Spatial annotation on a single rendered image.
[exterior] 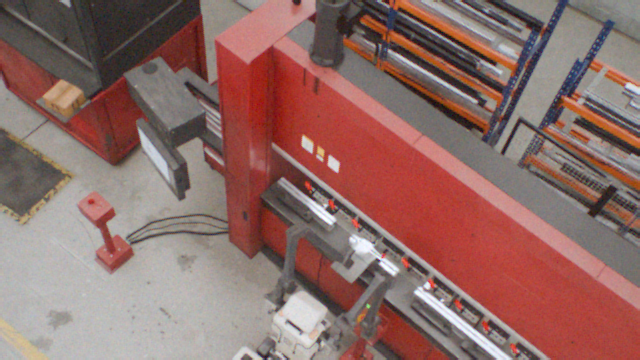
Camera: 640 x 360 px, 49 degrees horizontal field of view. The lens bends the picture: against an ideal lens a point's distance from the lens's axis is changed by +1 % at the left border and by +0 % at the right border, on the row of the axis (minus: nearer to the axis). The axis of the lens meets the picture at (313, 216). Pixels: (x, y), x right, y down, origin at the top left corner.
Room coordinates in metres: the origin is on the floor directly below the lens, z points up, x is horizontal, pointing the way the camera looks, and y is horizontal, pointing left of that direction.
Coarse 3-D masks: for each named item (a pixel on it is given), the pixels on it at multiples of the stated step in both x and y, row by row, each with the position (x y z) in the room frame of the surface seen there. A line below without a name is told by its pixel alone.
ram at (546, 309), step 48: (288, 96) 2.64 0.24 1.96; (288, 144) 2.63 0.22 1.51; (336, 144) 2.42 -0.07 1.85; (384, 144) 2.25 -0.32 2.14; (384, 192) 2.21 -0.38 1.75; (432, 192) 2.06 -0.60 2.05; (432, 240) 2.00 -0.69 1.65; (480, 240) 1.86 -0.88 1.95; (480, 288) 1.79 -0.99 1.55; (528, 288) 1.67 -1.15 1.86; (576, 288) 1.57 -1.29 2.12; (528, 336) 1.58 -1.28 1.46; (576, 336) 1.48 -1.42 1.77; (624, 336) 1.40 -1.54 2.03
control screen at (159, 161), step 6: (144, 138) 2.52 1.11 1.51; (144, 144) 2.54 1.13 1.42; (150, 144) 2.47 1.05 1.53; (150, 150) 2.48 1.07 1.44; (156, 150) 2.42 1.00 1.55; (150, 156) 2.50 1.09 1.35; (156, 156) 2.43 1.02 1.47; (156, 162) 2.44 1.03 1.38; (162, 162) 2.37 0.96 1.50; (162, 168) 2.39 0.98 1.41; (168, 174) 2.33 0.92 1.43; (168, 180) 2.34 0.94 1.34
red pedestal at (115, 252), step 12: (96, 192) 2.50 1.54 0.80; (84, 204) 2.39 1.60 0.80; (96, 204) 2.41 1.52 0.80; (108, 204) 2.42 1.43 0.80; (84, 216) 2.36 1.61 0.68; (96, 216) 2.31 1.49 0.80; (108, 216) 2.36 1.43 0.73; (108, 240) 2.38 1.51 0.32; (120, 240) 2.49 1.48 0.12; (96, 252) 2.36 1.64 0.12; (108, 252) 2.37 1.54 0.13; (120, 252) 2.39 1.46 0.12; (132, 252) 2.44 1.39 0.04; (108, 264) 2.28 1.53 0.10; (120, 264) 2.34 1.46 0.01
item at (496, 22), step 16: (416, 0) 4.14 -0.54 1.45; (432, 0) 4.17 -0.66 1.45; (448, 0) 4.19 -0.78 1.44; (464, 0) 4.19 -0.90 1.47; (480, 0) 4.24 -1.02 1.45; (496, 0) 4.23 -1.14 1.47; (448, 16) 4.00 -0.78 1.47; (480, 16) 4.05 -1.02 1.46; (496, 16) 4.07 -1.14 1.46; (512, 16) 4.11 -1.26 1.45; (528, 16) 4.11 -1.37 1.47; (464, 32) 3.92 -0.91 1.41; (480, 32) 3.88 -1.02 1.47; (496, 32) 3.97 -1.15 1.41; (512, 32) 3.93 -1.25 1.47
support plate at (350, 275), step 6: (354, 246) 2.24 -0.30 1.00; (354, 258) 2.16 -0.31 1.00; (366, 258) 2.17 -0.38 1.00; (372, 258) 2.17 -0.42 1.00; (336, 264) 2.09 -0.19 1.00; (360, 264) 2.12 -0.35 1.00; (336, 270) 2.05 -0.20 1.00; (342, 270) 2.06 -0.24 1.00; (348, 270) 2.06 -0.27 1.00; (354, 270) 2.07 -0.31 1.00; (360, 270) 2.07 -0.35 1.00; (348, 276) 2.02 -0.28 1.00; (354, 276) 2.02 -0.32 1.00
